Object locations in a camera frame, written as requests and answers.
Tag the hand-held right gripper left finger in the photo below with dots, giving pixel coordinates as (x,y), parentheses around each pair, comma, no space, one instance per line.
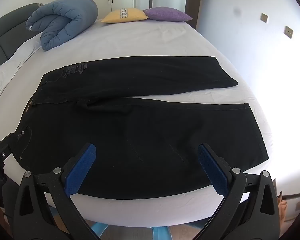
(86,160)

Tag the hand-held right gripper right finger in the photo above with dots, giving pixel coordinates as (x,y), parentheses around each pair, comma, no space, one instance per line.
(210,165)

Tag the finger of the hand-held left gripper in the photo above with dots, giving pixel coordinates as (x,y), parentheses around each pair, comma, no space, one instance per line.
(2,146)

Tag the black pants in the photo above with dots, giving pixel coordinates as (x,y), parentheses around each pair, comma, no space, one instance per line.
(165,130)

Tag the white pillow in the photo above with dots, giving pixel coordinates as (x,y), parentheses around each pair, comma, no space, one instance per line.
(12,62)

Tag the light blue plastic stool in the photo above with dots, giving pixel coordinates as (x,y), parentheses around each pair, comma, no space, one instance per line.
(130,232)

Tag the grey padded headboard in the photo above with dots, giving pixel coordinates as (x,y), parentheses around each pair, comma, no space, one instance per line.
(5,30)

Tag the rolled blue duvet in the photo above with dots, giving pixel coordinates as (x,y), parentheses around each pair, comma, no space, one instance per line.
(65,20)

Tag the yellow pillow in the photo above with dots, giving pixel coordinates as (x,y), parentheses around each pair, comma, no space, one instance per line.
(126,15)

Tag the purple pillow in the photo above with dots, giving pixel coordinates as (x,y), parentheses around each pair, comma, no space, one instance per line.
(168,14)

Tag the wall switch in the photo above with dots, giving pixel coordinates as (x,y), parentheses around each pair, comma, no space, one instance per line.
(288,32)
(264,18)

